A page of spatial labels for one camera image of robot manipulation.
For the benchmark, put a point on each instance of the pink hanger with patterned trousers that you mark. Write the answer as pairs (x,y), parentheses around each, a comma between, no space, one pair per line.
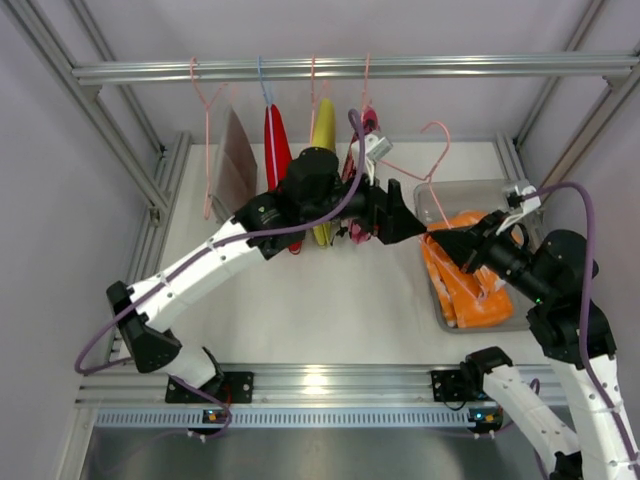
(366,75)

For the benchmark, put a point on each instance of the orange white trousers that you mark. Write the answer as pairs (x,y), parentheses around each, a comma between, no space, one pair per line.
(478,300)

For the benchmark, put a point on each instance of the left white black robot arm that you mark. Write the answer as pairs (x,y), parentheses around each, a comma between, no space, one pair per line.
(310,194)

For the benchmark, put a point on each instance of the aluminium hanging rail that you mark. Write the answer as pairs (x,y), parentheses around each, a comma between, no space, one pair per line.
(553,64)

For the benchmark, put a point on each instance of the pink hanger with yellow trousers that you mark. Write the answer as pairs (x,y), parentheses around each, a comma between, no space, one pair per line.
(316,93)

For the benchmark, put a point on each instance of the pink hanger far left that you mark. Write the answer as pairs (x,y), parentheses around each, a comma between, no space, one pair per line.
(208,105)

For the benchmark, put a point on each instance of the slotted grey cable duct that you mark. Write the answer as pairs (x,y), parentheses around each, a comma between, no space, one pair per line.
(271,417)

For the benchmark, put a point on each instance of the pink patterned trousers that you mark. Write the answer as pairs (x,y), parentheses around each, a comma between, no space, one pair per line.
(354,231)

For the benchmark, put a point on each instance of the aluminium frame post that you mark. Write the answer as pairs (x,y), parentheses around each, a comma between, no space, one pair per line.
(570,116)
(160,187)

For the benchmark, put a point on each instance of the left aluminium frame post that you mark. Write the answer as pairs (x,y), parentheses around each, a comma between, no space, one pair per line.
(160,187)

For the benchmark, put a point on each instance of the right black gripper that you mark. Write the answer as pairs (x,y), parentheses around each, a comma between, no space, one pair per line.
(480,240)

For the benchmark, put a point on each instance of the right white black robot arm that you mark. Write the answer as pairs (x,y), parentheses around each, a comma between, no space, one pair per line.
(574,335)

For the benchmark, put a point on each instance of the yellow green trousers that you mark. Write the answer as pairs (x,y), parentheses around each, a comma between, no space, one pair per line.
(324,137)

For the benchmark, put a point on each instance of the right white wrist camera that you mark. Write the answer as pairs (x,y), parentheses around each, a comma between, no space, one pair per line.
(521,201)

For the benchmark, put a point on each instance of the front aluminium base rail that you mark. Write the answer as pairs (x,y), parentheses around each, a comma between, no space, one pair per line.
(278,385)

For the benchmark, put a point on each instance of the red trousers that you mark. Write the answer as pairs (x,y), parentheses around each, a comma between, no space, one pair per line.
(276,147)

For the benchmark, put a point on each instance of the right aluminium frame post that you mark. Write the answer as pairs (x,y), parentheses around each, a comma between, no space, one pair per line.
(570,116)

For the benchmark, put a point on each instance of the clear plastic bin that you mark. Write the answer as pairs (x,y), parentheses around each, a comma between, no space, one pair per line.
(440,201)

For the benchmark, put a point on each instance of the grey trousers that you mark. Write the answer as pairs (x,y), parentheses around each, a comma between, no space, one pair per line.
(234,172)

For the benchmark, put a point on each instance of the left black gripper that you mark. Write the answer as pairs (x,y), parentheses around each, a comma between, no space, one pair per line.
(377,211)

